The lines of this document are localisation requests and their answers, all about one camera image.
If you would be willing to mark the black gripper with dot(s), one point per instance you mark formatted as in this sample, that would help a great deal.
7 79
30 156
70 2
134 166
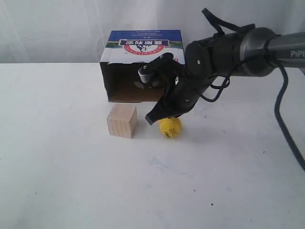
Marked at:
205 60

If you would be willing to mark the yellow ball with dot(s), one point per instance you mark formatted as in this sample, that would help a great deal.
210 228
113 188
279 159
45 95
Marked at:
170 127

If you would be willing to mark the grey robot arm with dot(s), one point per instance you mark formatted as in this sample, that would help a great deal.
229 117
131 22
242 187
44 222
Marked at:
255 53

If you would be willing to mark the light wooden cube block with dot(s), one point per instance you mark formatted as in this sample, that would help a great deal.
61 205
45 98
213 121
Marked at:
122 120

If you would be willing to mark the blue white cardboard box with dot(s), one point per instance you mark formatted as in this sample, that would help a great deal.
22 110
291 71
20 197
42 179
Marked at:
126 52

